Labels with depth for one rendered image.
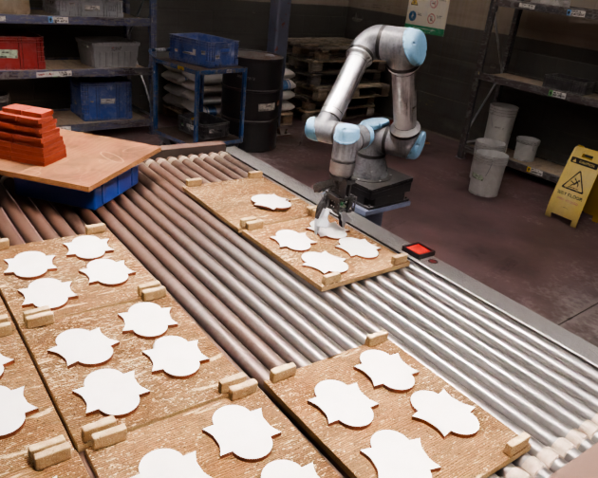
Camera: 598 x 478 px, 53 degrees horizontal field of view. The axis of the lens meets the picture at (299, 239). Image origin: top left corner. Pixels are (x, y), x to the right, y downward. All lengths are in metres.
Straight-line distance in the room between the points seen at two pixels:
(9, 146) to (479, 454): 1.68
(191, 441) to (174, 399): 0.12
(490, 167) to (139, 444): 4.69
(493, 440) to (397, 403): 0.19
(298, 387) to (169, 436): 0.29
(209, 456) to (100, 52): 5.23
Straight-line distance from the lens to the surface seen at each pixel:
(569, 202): 5.37
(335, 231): 1.96
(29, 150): 2.15
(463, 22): 7.39
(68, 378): 1.30
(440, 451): 1.21
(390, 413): 1.25
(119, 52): 6.17
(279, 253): 1.79
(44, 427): 1.20
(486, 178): 5.55
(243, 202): 2.14
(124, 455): 1.13
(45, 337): 1.43
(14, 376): 1.33
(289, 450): 1.14
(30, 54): 5.87
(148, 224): 1.99
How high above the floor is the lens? 1.73
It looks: 25 degrees down
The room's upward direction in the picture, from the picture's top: 6 degrees clockwise
